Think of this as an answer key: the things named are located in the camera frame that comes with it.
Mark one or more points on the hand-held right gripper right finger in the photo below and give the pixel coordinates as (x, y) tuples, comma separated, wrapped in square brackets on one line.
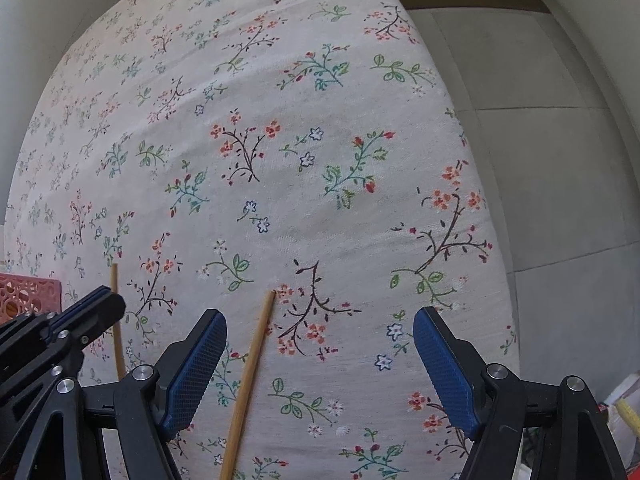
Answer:
[(445, 365)]

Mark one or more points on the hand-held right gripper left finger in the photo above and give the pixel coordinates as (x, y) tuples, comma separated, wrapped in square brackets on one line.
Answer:
[(192, 375)]

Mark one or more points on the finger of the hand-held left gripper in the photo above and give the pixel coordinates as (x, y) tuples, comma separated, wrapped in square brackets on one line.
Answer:
[(100, 317), (75, 302)]

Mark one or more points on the wooden chopstick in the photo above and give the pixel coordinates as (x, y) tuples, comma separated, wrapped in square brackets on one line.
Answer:
[(250, 385), (117, 320)]

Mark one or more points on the pink perforated basket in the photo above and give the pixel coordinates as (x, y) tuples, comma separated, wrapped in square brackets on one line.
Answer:
[(27, 295)]

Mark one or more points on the white plastic bag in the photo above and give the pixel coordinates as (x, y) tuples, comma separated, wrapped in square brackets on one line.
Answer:
[(616, 394)]

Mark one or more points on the yellow object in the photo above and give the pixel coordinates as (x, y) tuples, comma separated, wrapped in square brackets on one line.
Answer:
[(628, 410)]

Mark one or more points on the floral tablecloth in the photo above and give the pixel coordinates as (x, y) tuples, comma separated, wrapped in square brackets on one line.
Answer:
[(280, 170)]

